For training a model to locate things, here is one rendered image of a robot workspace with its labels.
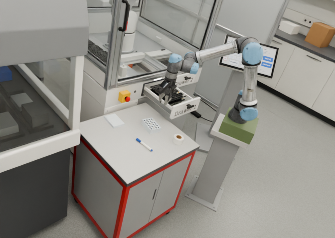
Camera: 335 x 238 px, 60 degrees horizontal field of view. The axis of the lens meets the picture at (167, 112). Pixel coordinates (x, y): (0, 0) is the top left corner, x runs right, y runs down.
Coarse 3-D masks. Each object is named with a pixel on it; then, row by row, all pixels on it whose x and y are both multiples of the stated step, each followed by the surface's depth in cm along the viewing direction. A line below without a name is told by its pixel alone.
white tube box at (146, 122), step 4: (144, 120) 200; (148, 120) 200; (144, 124) 198; (148, 124) 196; (152, 124) 198; (156, 124) 199; (148, 128) 194; (152, 128) 194; (156, 128) 194; (160, 128) 196; (152, 132) 194; (156, 132) 197
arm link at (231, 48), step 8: (240, 40) 182; (208, 48) 190; (216, 48) 187; (224, 48) 185; (232, 48) 184; (184, 56) 195; (192, 56) 190; (200, 56) 189; (208, 56) 188; (216, 56) 188
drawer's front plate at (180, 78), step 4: (180, 76) 240; (184, 76) 245; (188, 76) 249; (192, 76) 253; (176, 80) 239; (180, 80) 244; (184, 80) 248; (188, 80) 252; (192, 80) 257; (184, 84) 251
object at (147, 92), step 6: (150, 84) 224; (156, 84) 229; (144, 90) 219; (150, 90) 216; (180, 90) 226; (150, 96) 216; (156, 96) 211; (186, 96) 223; (156, 102) 212; (162, 102) 208; (162, 108) 210; (168, 108) 205
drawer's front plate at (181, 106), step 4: (188, 100) 209; (192, 100) 210; (196, 100) 214; (180, 104) 202; (184, 104) 205; (192, 104) 213; (196, 104) 217; (172, 108) 199; (176, 108) 200; (180, 108) 204; (184, 108) 208; (192, 108) 216; (196, 108) 221; (172, 112) 200; (176, 112) 203; (180, 112) 207; (184, 112) 211; (188, 112) 216; (172, 116) 202; (176, 116) 206
